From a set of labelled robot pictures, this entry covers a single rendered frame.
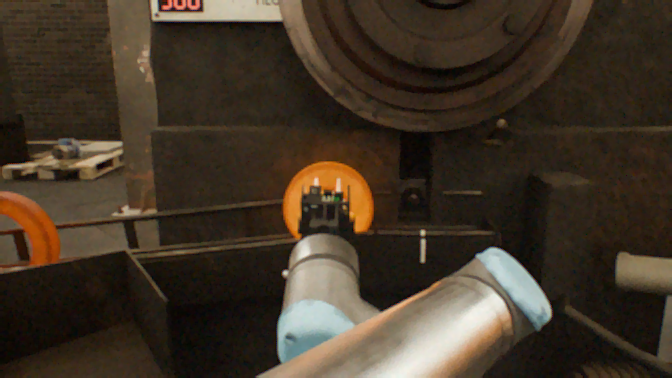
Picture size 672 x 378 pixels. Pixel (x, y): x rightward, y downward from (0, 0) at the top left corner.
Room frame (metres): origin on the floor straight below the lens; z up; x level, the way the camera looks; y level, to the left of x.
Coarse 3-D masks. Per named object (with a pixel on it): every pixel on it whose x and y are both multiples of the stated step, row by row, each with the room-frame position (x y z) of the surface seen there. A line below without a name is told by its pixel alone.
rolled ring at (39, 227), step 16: (0, 192) 0.82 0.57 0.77; (0, 208) 0.80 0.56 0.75; (16, 208) 0.80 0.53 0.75; (32, 208) 0.81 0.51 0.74; (32, 224) 0.80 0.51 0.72; (48, 224) 0.81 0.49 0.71; (32, 240) 0.80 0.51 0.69; (48, 240) 0.80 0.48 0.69; (32, 256) 0.80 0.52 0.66; (48, 256) 0.80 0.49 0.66
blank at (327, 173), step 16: (304, 176) 0.80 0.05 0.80; (320, 176) 0.80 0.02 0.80; (336, 176) 0.80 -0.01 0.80; (352, 176) 0.80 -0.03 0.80; (288, 192) 0.80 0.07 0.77; (352, 192) 0.80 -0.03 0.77; (368, 192) 0.80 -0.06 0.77; (288, 208) 0.80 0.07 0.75; (352, 208) 0.80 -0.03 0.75; (368, 208) 0.80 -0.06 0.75; (288, 224) 0.80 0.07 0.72; (368, 224) 0.80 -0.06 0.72
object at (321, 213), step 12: (312, 192) 0.69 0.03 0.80; (324, 192) 0.70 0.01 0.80; (336, 192) 0.70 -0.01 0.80; (348, 192) 0.69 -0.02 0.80; (300, 204) 0.66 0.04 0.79; (312, 204) 0.66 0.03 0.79; (324, 204) 0.66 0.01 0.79; (336, 204) 0.66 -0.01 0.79; (348, 204) 0.66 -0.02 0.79; (312, 216) 0.66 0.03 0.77; (324, 216) 0.63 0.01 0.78; (336, 216) 0.63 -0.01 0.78; (348, 216) 0.67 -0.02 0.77; (312, 228) 0.61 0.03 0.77; (324, 228) 0.61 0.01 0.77; (336, 228) 0.60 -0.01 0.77; (348, 228) 0.67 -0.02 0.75; (300, 240) 0.69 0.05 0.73; (348, 240) 0.69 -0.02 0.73
